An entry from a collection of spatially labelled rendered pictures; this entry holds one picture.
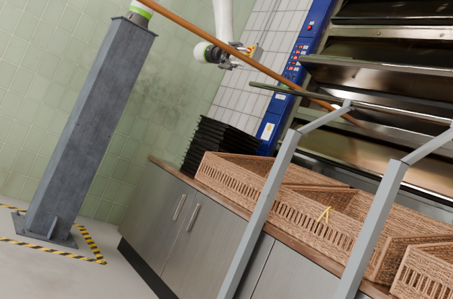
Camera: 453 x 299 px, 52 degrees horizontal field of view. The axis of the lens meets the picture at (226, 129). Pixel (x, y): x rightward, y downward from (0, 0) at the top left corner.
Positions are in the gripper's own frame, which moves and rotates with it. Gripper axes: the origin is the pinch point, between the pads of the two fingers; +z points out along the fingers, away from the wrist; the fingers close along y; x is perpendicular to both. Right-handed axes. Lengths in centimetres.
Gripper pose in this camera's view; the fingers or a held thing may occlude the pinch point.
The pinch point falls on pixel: (240, 56)
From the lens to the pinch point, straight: 211.7
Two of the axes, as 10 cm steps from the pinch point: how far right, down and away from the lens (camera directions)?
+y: -4.0, 9.2, -0.4
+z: 5.2, 1.9, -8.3
